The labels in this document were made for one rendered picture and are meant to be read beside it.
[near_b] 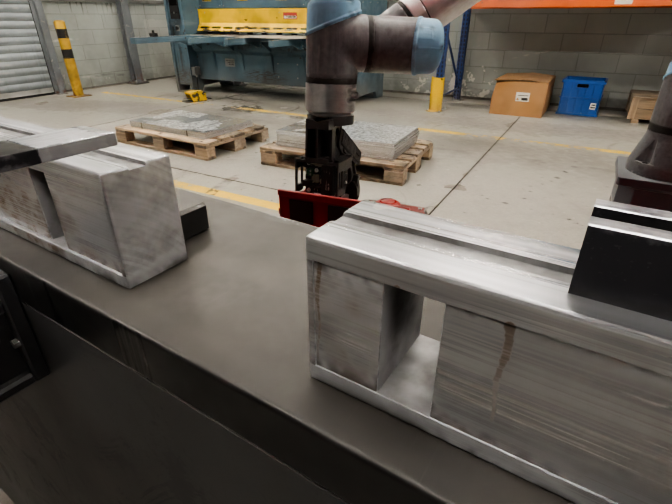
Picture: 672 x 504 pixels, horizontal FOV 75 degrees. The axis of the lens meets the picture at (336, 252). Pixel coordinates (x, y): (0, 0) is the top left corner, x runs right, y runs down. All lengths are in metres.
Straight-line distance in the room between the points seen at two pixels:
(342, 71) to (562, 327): 0.53
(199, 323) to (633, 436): 0.25
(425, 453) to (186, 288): 0.22
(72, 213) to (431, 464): 0.32
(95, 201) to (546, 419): 0.32
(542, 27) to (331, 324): 6.64
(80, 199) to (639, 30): 6.62
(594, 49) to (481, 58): 1.36
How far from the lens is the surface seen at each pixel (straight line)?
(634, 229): 0.19
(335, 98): 0.66
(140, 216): 0.37
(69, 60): 7.87
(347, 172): 0.71
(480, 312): 0.19
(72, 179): 0.38
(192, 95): 6.73
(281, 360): 0.29
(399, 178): 3.16
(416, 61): 0.68
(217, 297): 0.35
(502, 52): 6.89
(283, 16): 6.68
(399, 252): 0.21
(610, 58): 6.79
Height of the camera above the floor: 1.07
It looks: 28 degrees down
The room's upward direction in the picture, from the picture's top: straight up
